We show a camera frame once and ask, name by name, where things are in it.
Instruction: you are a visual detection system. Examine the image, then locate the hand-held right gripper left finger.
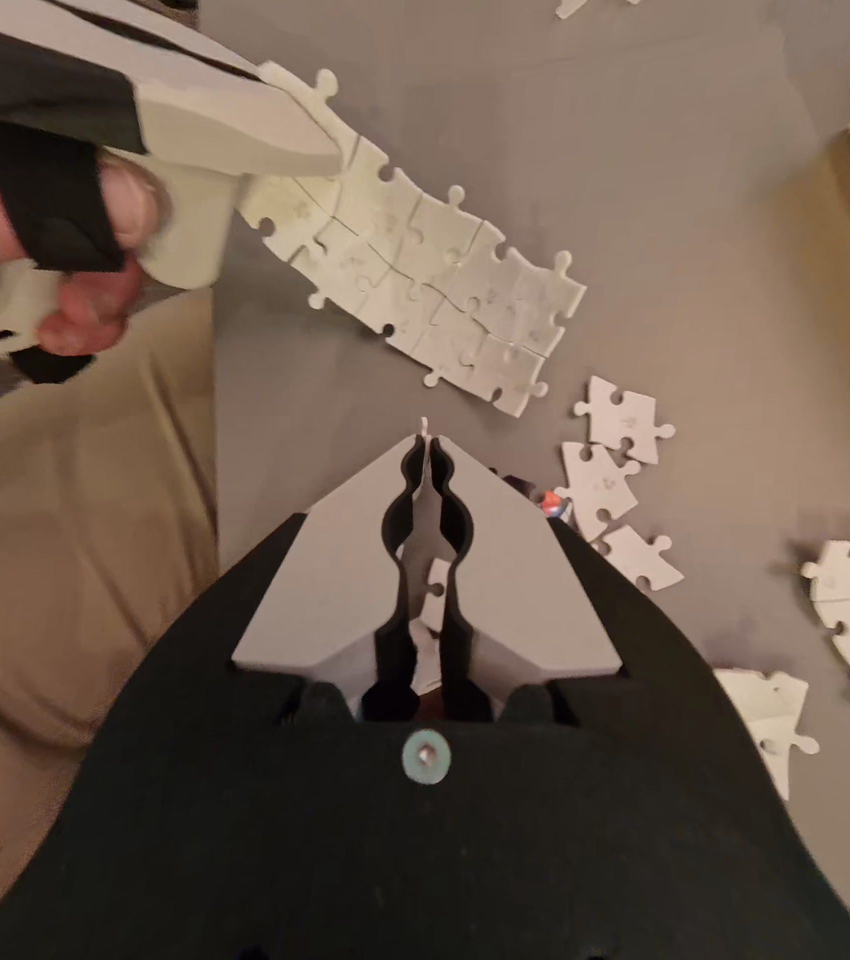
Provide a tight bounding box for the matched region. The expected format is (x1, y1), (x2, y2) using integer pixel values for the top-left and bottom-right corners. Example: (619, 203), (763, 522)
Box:
(232, 433), (427, 723)

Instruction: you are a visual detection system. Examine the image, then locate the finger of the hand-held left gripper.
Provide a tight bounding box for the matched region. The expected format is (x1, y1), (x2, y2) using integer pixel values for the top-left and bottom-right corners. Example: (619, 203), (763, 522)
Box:
(35, 0), (268, 82)
(134, 52), (345, 180)

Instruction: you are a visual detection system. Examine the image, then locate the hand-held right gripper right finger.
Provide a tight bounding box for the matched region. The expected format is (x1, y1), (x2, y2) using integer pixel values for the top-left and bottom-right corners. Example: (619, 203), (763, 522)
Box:
(428, 435), (623, 725)

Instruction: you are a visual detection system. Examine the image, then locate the curved white puzzle strip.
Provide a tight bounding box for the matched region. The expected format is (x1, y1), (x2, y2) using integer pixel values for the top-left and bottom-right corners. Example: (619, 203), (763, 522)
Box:
(233, 60), (588, 419)

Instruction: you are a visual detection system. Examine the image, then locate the coloured printed puzzle piece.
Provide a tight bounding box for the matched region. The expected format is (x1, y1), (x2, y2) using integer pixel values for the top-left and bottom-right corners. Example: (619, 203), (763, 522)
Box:
(491, 468), (572, 524)

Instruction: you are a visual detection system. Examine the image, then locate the white puzzle piece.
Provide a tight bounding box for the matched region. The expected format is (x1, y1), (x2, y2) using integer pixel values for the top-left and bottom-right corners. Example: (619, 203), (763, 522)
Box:
(596, 525), (685, 594)
(561, 442), (643, 543)
(573, 375), (677, 466)

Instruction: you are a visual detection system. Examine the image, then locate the small white puzzle section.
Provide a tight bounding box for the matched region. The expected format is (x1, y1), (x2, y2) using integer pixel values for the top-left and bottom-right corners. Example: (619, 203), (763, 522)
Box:
(713, 667), (821, 802)

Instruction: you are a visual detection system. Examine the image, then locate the person's left hand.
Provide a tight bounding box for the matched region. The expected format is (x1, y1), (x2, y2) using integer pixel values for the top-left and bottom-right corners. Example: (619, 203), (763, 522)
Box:
(0, 137), (173, 385)

